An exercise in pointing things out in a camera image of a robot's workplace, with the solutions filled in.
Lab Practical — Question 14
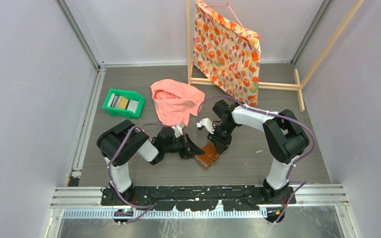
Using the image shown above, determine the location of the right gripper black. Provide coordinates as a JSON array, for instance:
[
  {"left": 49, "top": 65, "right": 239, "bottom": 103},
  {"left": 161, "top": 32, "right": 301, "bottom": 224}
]
[{"left": 207, "top": 121, "right": 237, "bottom": 154}]

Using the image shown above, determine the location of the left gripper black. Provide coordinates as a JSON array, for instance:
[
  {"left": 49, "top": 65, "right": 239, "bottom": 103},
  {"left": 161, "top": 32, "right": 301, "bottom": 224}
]
[{"left": 163, "top": 132, "right": 204, "bottom": 159}]

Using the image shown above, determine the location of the brown leather card holder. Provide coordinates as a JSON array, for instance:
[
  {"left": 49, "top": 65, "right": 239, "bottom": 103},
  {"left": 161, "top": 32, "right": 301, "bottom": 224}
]
[{"left": 195, "top": 143, "right": 221, "bottom": 170}]

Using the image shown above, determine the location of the green card tray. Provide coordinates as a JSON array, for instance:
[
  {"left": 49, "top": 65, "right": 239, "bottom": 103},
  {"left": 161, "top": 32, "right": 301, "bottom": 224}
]
[{"left": 102, "top": 88, "right": 146, "bottom": 119}]

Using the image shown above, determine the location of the stack of cards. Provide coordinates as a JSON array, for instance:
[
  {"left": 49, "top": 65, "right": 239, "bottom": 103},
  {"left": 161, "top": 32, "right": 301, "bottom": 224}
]
[{"left": 107, "top": 93, "right": 139, "bottom": 113}]

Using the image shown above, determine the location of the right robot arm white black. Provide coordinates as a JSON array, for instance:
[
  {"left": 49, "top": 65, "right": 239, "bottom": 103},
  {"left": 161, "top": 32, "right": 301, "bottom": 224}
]
[{"left": 207, "top": 100, "right": 310, "bottom": 204}]

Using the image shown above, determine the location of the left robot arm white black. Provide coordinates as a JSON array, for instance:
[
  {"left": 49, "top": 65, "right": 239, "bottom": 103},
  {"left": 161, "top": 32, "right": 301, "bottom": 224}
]
[{"left": 96, "top": 119, "right": 205, "bottom": 205}]

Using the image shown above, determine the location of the pink cloth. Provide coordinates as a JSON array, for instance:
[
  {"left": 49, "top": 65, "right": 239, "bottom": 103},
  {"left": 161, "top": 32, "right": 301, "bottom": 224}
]
[{"left": 150, "top": 79, "right": 205, "bottom": 126}]

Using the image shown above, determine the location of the floral fabric bag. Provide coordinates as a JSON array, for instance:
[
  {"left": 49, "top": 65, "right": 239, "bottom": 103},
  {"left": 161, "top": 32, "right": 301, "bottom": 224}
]
[{"left": 192, "top": 0, "right": 261, "bottom": 106}]

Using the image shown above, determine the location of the pink hanger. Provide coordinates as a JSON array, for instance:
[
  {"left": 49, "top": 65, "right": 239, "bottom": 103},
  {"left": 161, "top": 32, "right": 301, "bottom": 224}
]
[{"left": 208, "top": 0, "right": 246, "bottom": 31}]

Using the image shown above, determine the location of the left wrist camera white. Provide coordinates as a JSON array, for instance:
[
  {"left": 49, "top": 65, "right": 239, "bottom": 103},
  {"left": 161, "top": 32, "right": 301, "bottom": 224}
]
[{"left": 172, "top": 122, "right": 186, "bottom": 138}]

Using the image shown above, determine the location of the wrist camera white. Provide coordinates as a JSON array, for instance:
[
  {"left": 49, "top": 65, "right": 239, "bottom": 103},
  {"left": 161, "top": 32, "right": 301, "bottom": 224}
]
[
  {"left": 196, "top": 118, "right": 215, "bottom": 134},
  {"left": 172, "top": 122, "right": 186, "bottom": 138}
]

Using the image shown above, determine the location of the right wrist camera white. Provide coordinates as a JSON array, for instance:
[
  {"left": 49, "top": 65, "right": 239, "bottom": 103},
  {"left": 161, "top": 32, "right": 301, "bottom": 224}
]
[{"left": 196, "top": 118, "right": 215, "bottom": 134}]

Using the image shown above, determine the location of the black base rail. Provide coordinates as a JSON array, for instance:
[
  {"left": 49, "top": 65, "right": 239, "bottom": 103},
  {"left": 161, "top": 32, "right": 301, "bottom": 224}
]
[{"left": 100, "top": 185, "right": 296, "bottom": 212}]

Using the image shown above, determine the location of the wooden rack frame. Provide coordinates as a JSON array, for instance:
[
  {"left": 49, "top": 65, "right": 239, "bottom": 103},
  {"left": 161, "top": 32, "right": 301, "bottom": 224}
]
[{"left": 186, "top": 0, "right": 364, "bottom": 112}]

